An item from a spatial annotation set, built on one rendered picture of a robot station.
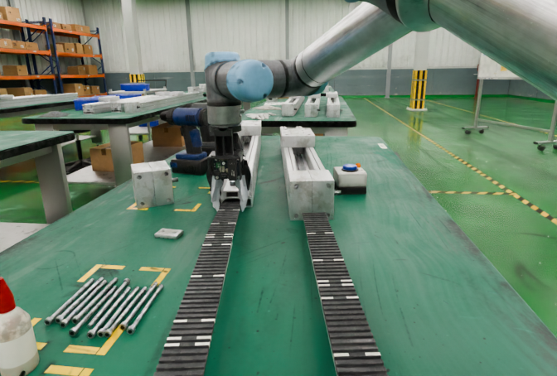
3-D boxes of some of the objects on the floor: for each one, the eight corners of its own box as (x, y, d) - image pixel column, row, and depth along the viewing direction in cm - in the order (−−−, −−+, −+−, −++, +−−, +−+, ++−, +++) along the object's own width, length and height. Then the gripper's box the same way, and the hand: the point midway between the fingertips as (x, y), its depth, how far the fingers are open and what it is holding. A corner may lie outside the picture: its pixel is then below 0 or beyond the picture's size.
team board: (460, 134, 634) (474, 16, 583) (484, 132, 644) (500, 16, 594) (537, 151, 492) (564, -3, 442) (566, 149, 503) (596, -2, 452)
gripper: (193, 128, 74) (200, 223, 80) (251, 127, 75) (254, 222, 80) (201, 122, 83) (206, 209, 88) (253, 122, 83) (255, 208, 88)
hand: (230, 205), depth 87 cm, fingers closed on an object, 5 cm apart
